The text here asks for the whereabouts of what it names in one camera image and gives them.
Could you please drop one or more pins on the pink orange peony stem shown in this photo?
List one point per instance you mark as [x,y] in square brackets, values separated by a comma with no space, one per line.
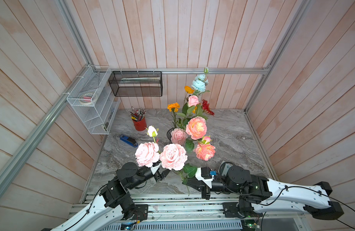
[199,142]

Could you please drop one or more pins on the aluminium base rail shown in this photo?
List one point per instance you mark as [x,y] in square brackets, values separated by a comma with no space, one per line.
[168,212]

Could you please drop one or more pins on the small pink rosebud stem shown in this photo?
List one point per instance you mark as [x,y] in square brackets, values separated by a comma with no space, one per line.
[193,101]

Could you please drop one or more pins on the red metal pencil cup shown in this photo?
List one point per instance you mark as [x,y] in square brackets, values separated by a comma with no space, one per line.
[140,125]

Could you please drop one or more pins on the red flower stem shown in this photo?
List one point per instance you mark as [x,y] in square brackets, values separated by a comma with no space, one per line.
[206,107]

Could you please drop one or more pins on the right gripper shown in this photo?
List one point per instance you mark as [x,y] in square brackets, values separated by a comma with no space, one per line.
[200,184]

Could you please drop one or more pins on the dark ribbed glass vase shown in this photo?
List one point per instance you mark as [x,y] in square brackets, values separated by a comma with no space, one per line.
[169,134]

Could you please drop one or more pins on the black mesh wall basket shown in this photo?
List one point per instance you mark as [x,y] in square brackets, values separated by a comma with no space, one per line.
[136,83]

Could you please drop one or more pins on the white wire mesh shelf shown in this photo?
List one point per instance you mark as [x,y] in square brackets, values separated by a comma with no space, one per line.
[98,117]

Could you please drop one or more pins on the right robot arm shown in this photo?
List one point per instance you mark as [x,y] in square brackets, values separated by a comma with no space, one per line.
[258,195]

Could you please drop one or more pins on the blue black stapler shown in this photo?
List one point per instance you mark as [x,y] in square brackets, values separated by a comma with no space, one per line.
[128,140]

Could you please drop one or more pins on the bundle of pencils and pens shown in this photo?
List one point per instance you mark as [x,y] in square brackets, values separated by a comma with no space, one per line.
[137,115]

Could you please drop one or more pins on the tape roll on shelf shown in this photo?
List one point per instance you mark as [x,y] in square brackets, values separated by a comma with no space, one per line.
[88,98]

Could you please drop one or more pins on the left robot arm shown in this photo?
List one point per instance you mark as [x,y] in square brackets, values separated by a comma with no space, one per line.
[113,201]

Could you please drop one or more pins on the orange marigold flower stem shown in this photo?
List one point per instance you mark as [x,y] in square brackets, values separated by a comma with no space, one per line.
[174,109]

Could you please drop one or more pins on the light blue flower stem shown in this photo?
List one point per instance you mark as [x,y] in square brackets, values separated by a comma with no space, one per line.
[200,83]

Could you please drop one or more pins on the light pink peony stem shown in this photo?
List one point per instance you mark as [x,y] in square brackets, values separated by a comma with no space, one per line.
[172,157]

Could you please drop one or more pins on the pink peony single stem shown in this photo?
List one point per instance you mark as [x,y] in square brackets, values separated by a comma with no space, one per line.
[178,136]

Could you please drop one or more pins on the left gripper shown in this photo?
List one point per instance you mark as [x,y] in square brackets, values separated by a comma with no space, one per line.
[157,176]

